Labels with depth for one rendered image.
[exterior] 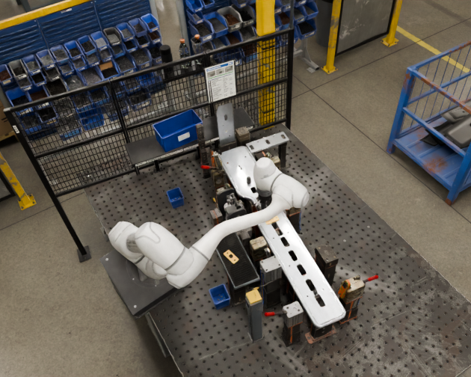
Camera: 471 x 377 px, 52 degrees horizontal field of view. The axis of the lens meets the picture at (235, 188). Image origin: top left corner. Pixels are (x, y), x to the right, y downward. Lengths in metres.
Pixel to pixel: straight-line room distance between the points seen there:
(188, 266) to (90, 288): 2.02
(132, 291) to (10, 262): 1.76
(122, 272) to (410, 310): 1.66
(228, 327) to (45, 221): 2.26
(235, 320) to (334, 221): 0.96
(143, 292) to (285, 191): 1.17
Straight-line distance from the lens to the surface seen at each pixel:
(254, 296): 2.42
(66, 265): 4.20
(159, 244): 2.02
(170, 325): 2.91
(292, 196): 2.12
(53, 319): 3.99
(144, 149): 3.34
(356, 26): 5.68
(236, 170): 3.14
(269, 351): 2.80
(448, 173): 4.50
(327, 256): 2.71
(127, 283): 2.87
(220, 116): 3.15
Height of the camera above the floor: 3.29
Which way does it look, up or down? 49 degrees down
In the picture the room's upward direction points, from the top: 5 degrees counter-clockwise
